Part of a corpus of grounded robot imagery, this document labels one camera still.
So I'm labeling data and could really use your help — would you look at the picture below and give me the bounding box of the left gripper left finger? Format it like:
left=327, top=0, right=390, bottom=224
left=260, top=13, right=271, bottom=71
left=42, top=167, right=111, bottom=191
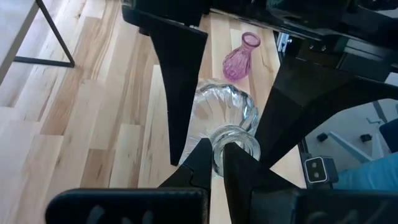
left=159, top=138, right=214, bottom=224

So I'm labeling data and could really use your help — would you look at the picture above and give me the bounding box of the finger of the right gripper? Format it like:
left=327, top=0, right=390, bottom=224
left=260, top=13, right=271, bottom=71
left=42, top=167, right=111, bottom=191
left=123, top=6, right=208, bottom=166
left=255, top=59, right=398, bottom=169

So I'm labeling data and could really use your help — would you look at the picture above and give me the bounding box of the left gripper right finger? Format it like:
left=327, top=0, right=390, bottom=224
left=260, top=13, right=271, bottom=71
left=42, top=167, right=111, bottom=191
left=223, top=142, right=299, bottom=224

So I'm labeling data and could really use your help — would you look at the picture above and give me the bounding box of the squat clear glass vase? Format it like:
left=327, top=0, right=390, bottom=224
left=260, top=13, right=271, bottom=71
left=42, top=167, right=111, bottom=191
left=179, top=79, right=261, bottom=178

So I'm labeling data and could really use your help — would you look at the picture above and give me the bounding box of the small pink glass vase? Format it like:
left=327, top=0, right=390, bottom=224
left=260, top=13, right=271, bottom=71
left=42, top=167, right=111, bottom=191
left=222, top=31, right=261, bottom=82

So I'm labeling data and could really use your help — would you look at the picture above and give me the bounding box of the grey swivel chair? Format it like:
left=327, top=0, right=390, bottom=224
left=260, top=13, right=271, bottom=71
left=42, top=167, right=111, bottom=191
left=315, top=116, right=398, bottom=164

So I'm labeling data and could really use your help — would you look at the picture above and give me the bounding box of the person's leg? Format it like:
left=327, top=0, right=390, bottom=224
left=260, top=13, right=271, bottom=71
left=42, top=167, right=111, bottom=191
left=334, top=152, right=398, bottom=190

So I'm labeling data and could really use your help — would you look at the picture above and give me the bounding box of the silver aluminium bracket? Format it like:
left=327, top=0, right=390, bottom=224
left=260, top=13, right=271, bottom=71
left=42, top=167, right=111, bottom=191
left=275, top=30, right=294, bottom=54

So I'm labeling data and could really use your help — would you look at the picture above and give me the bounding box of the small black camera box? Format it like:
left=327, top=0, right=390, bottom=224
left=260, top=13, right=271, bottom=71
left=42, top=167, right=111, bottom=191
left=303, top=155, right=339, bottom=189

